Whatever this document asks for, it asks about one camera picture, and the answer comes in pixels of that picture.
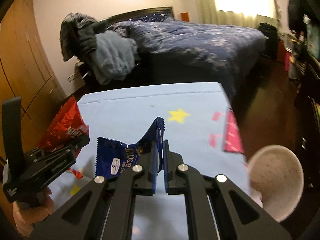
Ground blue biscuit wrapper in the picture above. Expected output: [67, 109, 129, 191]
[95, 117, 165, 179]

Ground red snack bag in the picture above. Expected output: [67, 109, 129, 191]
[37, 95, 90, 181]

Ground person's left hand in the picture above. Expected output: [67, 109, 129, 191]
[12, 187, 54, 237]

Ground light blue star tablecloth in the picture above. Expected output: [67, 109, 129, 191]
[47, 81, 251, 240]

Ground wooden wardrobe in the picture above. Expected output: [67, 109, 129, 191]
[1, 0, 65, 152]

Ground bed with blue duvet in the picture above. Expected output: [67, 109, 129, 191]
[100, 6, 267, 95]

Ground dark nightstand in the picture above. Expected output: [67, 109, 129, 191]
[68, 60, 96, 86]

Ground blue fleece blanket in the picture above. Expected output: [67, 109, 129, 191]
[91, 30, 137, 85]

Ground orange box behind bed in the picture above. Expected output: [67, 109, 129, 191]
[180, 12, 190, 22]

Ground dark jackets on chair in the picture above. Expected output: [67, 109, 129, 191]
[60, 12, 108, 62]

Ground pale green curtain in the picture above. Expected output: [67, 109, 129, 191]
[195, 0, 279, 28]

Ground black suitcase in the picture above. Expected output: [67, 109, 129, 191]
[258, 23, 278, 60]

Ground dark cluttered dresser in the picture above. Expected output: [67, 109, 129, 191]
[289, 16, 319, 187]

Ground coat rack with clothes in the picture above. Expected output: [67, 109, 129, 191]
[287, 0, 314, 37]

